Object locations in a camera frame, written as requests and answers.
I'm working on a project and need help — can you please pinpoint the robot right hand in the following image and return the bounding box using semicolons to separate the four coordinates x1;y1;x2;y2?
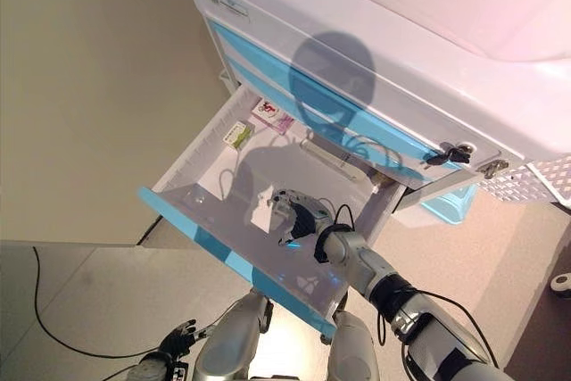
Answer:
269;187;335;248

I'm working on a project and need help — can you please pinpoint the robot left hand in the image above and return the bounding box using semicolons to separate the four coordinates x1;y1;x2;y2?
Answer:
158;318;217;358

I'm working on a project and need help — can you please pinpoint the small white medicine box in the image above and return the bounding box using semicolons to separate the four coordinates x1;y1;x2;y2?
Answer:
251;184;280;233

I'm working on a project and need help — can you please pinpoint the blue front cart drawer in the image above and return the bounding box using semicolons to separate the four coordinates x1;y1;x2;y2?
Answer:
225;54;430;186
137;84;410;340
204;14;475;173

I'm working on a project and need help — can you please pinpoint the pink and white medicine box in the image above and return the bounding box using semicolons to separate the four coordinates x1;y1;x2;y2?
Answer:
253;112;296;136

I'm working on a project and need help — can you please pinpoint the green and white medicine box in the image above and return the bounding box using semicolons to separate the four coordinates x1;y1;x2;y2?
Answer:
221;120;253;150

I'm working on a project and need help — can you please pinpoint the silver robot left leg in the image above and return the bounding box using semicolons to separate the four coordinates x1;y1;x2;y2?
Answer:
194;289;276;381

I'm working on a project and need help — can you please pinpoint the long clear medical package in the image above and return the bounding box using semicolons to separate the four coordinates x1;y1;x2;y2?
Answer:
301;137;359;182

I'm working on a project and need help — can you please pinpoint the white box with red print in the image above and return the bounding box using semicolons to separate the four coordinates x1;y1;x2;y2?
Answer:
252;97;281;126

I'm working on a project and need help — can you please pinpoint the light blue waste bin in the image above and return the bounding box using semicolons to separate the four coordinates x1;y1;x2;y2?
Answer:
421;184;479;227

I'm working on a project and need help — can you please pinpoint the black cart key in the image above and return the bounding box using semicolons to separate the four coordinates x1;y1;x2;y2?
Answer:
423;142;474;169

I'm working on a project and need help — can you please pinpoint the metal cart latch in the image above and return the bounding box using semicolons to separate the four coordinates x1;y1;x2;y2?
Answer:
479;160;510;181

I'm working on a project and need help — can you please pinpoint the white medical trolley cart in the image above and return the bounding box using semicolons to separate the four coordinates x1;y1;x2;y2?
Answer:
171;0;571;342

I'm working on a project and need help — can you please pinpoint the cart brand label sticker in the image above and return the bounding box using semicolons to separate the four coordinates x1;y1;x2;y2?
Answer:
207;0;251;19

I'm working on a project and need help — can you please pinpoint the bed caster wheel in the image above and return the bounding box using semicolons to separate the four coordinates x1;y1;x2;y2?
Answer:
548;271;571;300

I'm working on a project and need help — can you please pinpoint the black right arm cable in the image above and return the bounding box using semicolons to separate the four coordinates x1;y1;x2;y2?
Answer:
332;203;497;381

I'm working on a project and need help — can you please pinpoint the thick black floor cable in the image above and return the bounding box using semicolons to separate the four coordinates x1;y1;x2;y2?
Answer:
32;245;216;360

